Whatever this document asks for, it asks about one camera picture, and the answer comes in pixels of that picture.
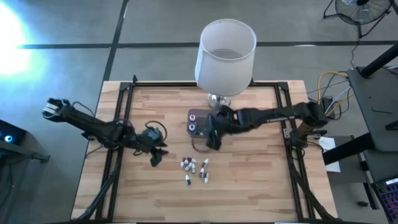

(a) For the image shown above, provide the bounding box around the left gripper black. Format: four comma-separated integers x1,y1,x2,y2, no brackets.
132,126,170,168

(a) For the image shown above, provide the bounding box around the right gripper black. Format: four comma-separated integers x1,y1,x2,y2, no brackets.
205,105,240,151

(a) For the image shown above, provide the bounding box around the grey plastic bin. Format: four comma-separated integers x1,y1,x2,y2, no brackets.
186,108,227,140

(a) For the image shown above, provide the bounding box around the white shade silver table lamp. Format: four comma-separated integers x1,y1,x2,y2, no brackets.
194,18,257,110

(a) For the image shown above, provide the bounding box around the white paper sheet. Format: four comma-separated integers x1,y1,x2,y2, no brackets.
319,136,341,174

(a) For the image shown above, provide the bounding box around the black power adapter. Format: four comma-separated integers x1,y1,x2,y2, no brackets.
325,96,336,119

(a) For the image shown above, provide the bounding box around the black computer case with light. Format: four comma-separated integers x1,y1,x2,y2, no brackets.
0,119,28,154

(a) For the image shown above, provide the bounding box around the black side desk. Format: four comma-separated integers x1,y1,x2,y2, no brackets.
323,42,398,184

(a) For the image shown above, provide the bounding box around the black floor fan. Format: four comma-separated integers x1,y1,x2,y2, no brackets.
322,0,395,39

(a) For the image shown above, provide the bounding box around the backlit keyboard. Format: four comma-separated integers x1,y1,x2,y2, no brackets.
372,177,398,222

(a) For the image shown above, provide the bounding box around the black aluminium table frame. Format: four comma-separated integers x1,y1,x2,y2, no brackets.
70,74,343,224

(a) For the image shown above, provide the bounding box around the black cable sleeve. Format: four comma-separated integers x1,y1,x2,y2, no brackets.
290,161,335,222
76,152,122,222

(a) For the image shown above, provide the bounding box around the yellow cable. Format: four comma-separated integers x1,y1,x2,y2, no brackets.
317,70,354,121

